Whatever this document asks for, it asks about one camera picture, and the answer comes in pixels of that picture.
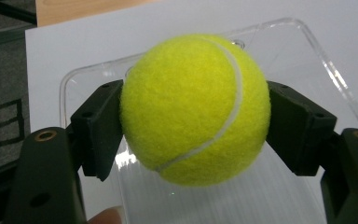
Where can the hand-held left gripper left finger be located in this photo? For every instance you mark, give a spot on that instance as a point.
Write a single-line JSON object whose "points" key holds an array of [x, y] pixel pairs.
{"points": [[98, 130]]}

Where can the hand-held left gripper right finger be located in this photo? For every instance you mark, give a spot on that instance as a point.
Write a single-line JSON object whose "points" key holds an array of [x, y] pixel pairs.
{"points": [[298, 130]]}

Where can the clear plastic tray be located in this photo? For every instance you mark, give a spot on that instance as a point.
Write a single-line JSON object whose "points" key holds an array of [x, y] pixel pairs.
{"points": [[286, 62]]}

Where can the yellow tennis ball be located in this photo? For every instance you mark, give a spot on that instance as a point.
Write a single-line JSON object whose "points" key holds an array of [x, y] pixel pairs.
{"points": [[195, 109]]}

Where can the white board sheet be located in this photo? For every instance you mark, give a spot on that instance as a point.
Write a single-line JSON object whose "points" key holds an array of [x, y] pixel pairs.
{"points": [[74, 46]]}

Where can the wooden table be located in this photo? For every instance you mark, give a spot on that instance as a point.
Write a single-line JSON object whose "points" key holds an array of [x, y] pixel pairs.
{"points": [[74, 11]]}

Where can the black metal stand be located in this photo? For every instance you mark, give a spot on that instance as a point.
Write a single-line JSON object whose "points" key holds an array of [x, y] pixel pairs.
{"points": [[9, 12]]}

